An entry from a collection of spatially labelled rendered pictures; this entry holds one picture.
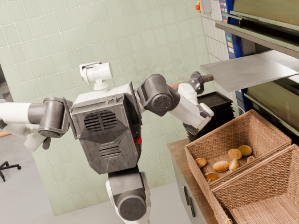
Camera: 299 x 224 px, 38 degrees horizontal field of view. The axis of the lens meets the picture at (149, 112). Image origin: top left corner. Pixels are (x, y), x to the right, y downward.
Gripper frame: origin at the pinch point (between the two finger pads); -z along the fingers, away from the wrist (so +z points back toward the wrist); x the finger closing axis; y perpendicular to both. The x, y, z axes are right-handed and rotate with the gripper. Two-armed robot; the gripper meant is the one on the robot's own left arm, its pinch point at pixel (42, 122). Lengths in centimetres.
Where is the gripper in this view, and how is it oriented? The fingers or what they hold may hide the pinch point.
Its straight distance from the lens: 238.7
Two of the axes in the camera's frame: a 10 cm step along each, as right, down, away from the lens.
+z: 1.3, 2.9, -9.5
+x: 2.4, 9.2, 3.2
